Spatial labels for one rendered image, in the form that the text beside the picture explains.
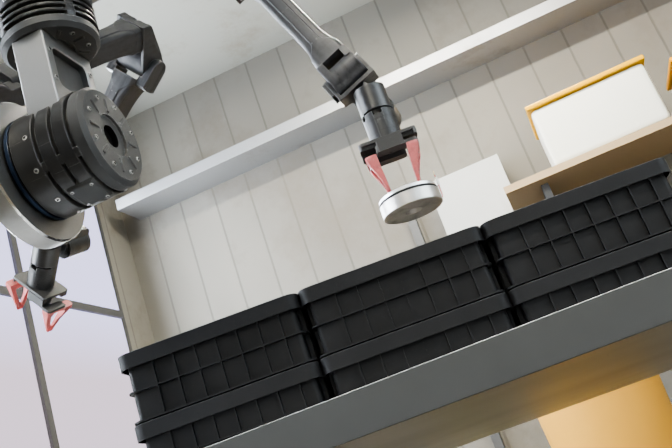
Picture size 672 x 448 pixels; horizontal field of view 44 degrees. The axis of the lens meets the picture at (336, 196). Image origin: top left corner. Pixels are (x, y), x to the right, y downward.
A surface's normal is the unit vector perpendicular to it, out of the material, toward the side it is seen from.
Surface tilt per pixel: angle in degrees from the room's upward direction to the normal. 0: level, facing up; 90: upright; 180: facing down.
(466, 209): 90
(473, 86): 90
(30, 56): 90
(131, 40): 146
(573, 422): 93
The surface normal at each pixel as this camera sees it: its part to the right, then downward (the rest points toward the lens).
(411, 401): -0.30, -0.24
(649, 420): 0.27, -0.38
